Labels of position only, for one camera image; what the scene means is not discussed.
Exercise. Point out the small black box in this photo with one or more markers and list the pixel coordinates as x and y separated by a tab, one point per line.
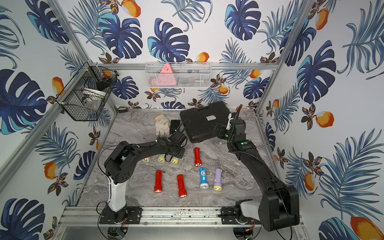
174	125

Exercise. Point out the light green flashlight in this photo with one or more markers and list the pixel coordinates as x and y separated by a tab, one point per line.
161	158
175	160

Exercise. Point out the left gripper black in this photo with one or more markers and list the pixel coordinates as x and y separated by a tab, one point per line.
179	139

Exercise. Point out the black wire basket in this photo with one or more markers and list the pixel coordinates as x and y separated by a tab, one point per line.
86	95

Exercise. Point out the white work glove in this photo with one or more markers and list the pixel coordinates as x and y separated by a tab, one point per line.
162	125

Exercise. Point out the blue flashlight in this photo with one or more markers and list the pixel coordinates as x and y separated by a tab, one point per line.
203	178

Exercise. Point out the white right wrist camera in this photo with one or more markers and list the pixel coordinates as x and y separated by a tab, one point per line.
230	118

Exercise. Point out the purple flashlight lower right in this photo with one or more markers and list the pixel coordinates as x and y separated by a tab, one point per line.
218	180

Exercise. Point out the pink triangle object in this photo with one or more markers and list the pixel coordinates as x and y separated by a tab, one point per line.
166	77

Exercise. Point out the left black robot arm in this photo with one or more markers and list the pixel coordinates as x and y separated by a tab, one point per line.
122	162

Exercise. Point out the black plastic tool case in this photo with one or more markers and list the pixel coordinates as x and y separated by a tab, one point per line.
205	123

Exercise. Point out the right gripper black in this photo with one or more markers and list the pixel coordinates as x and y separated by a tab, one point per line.
223	129

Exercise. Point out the white wire shelf basket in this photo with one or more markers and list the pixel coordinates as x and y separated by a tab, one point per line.
188	75

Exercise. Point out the black tape roll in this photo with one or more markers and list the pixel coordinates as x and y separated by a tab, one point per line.
122	110

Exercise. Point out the red flashlight lower left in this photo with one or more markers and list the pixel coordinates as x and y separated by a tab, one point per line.
158	188

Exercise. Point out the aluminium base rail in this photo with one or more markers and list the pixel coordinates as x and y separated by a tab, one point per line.
155	217

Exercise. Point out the red flashlight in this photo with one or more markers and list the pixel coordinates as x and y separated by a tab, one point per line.
181	185
198	161
158	188

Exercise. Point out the red flashlight upper right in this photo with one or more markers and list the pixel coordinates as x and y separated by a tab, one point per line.
198	161

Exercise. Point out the red flashlight lower middle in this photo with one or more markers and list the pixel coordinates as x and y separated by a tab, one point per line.
181	185

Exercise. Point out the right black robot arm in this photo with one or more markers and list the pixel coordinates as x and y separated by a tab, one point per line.
279	207

